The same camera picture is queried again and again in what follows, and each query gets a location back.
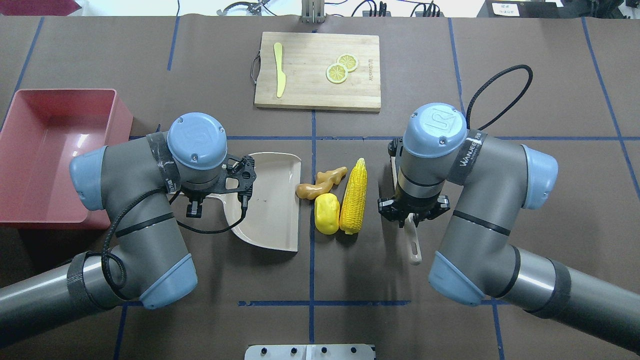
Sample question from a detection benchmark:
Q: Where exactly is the pink plastic bin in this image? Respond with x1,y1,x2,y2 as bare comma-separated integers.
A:
0,88,134,230

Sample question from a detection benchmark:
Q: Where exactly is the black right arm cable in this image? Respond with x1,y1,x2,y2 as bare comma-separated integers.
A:
465,64,534,132

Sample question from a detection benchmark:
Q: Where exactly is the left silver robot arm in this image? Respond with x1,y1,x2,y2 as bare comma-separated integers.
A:
0,112,227,347

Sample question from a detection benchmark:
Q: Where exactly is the orange toy ginger root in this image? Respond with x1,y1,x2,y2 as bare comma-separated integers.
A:
295,166,348,201

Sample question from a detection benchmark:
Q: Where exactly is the yellow toy pepper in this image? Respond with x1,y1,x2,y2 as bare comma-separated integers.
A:
314,193,341,236

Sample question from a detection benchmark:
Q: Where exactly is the lemon slice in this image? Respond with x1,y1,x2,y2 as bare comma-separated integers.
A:
326,63,349,84
336,53,360,73

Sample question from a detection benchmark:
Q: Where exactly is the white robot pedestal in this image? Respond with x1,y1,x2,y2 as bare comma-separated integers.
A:
244,343,377,360

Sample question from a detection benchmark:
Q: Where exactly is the lemon slice near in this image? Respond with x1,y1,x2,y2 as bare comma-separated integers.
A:
326,63,349,84

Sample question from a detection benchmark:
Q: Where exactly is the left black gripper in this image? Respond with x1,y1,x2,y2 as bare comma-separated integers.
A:
181,182,215,219

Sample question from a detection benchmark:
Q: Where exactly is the aluminium frame post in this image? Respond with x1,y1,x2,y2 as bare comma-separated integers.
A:
300,0,326,24

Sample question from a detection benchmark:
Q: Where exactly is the yellow toy corn cob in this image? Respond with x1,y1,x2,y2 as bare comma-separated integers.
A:
339,157,368,235

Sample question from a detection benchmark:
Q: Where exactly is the red cloth corner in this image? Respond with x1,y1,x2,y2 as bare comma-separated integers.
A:
0,0,82,17

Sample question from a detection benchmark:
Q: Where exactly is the lemon slice far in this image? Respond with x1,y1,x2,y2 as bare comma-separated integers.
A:
336,53,360,73

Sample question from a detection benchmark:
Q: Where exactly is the wooden cutting board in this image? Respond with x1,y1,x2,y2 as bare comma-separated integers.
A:
254,31,382,113

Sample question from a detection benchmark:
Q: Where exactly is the beige hand brush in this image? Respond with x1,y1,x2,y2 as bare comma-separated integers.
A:
391,150,423,266

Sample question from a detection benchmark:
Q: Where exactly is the beige dustpan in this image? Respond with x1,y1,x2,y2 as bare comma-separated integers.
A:
231,152,302,253

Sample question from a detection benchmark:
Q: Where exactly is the black box with label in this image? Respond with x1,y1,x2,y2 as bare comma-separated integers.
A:
476,0,561,19

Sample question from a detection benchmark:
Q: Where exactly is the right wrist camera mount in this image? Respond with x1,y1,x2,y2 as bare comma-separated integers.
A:
387,137,403,158

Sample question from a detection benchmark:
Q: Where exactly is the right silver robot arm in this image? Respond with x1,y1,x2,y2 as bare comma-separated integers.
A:
378,102,640,353

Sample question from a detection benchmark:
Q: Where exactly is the yellow plastic knife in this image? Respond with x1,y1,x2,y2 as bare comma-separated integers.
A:
273,42,287,99

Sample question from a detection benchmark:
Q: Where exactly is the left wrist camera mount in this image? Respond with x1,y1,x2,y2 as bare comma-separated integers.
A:
218,154,258,210

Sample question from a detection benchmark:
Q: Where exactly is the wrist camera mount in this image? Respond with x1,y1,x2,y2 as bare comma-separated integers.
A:
387,137,403,158
218,154,258,210

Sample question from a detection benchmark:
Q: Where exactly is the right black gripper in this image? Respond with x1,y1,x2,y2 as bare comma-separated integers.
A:
377,194,451,224

